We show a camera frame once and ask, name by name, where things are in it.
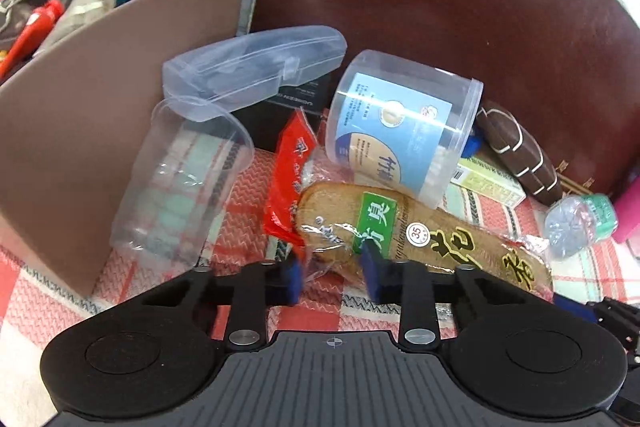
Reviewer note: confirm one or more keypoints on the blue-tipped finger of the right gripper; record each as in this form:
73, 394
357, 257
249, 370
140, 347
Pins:
583, 310

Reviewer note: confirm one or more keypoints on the dark red wooden headboard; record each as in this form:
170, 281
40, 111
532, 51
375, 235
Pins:
568, 70

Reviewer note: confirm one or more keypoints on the black small box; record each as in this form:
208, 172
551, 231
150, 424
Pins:
265, 120

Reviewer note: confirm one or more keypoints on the red tube of cream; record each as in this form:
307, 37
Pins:
38, 26

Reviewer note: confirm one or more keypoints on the clear plastic cup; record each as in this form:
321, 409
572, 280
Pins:
182, 176

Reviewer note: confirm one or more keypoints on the clear water bottle green label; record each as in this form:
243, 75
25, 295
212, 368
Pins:
578, 222

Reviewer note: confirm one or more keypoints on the blue tape roll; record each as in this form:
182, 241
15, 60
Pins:
472, 145

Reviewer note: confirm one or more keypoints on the brown striped glasses case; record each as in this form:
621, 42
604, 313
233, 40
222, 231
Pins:
519, 152

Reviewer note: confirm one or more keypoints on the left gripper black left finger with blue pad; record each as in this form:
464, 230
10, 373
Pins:
158, 351

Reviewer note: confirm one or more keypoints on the red snack packet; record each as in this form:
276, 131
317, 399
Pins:
296, 142

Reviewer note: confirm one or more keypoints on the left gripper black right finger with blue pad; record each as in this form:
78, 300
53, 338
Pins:
508, 349

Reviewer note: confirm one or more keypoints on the green white small box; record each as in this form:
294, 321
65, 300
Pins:
484, 178

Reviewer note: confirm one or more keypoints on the brown cardboard storage box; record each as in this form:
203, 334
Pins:
72, 123

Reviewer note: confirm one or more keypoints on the plaid red bed sheet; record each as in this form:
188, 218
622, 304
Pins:
35, 308

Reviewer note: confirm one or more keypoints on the brown snack packet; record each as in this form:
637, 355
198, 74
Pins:
335, 218

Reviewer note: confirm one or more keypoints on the pink thermos bottle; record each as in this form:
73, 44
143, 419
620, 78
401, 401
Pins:
627, 208

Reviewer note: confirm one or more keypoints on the clear plastic glasses case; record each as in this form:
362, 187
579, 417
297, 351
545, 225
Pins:
232, 74

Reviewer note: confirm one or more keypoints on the clear cotton swab jar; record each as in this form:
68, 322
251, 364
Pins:
401, 123

